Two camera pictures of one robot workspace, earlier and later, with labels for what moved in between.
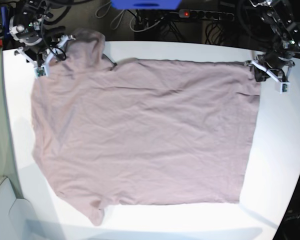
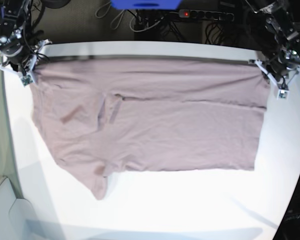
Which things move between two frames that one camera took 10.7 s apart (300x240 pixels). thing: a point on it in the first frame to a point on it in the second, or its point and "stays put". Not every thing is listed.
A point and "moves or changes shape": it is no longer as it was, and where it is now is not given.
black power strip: (206, 15) stays put
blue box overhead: (145, 4) stays put
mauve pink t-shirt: (142, 132) moves or changes shape
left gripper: (35, 51) to (19, 61)
